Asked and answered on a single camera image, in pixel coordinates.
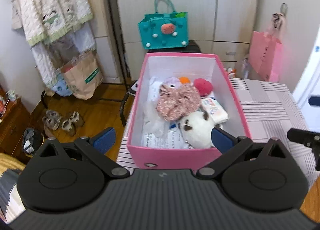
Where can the pink paper gift bag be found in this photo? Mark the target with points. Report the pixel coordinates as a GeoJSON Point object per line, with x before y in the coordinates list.
{"type": "Point", "coordinates": [265, 51]}

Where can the brown paper shopping bag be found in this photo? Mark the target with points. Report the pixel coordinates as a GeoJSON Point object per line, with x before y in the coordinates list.
{"type": "Point", "coordinates": [83, 75]}

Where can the purple Kuromi plush toy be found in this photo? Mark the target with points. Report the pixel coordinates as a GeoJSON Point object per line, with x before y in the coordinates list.
{"type": "Point", "coordinates": [172, 82]}

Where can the black suitcase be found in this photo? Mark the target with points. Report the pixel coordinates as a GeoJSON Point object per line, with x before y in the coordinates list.
{"type": "Point", "coordinates": [192, 47]}

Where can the teal felt tote bag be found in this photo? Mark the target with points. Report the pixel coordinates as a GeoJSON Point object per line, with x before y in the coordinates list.
{"type": "Point", "coordinates": [164, 30]}

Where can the orange pom-pom ball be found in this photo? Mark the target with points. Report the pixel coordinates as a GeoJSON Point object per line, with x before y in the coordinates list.
{"type": "Point", "coordinates": [184, 80]}

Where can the pink floral fabric scrunchie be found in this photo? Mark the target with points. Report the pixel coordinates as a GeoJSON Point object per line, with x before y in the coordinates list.
{"type": "Point", "coordinates": [174, 103]}

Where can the white door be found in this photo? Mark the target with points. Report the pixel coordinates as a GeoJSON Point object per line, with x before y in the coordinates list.
{"type": "Point", "coordinates": [308, 86]}

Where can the hanging quilted cream garment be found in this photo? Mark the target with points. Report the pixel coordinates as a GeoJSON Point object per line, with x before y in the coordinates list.
{"type": "Point", "coordinates": [45, 22]}

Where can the beige wardrobe cabinet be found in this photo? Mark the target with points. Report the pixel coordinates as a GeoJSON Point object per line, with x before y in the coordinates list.
{"type": "Point", "coordinates": [221, 27]}

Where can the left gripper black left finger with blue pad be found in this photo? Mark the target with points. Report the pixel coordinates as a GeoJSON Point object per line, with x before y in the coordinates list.
{"type": "Point", "coordinates": [94, 149]}

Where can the blue white wet wipes pack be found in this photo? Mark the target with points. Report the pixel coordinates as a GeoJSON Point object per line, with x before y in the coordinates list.
{"type": "Point", "coordinates": [171, 140]}

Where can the orange white toy on floor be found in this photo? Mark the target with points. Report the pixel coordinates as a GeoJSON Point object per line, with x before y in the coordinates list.
{"type": "Point", "coordinates": [231, 73]}

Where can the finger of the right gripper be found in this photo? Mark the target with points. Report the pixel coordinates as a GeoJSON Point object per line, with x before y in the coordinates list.
{"type": "Point", "coordinates": [314, 100]}
{"type": "Point", "coordinates": [306, 138]}

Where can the pink fluffy pom-pom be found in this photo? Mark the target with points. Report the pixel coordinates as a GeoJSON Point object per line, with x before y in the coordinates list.
{"type": "Point", "coordinates": [203, 86]}

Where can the white sheep plush toy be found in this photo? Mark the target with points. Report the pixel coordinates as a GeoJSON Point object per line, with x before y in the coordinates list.
{"type": "Point", "coordinates": [196, 129]}

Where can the pair of beige shoes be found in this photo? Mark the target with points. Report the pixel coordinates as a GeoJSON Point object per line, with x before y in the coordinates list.
{"type": "Point", "coordinates": [53, 121]}

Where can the small white tissue pack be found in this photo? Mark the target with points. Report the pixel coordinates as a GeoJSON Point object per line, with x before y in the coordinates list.
{"type": "Point", "coordinates": [215, 110]}

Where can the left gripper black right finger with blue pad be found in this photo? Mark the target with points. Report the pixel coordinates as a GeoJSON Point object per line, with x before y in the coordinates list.
{"type": "Point", "coordinates": [231, 148]}

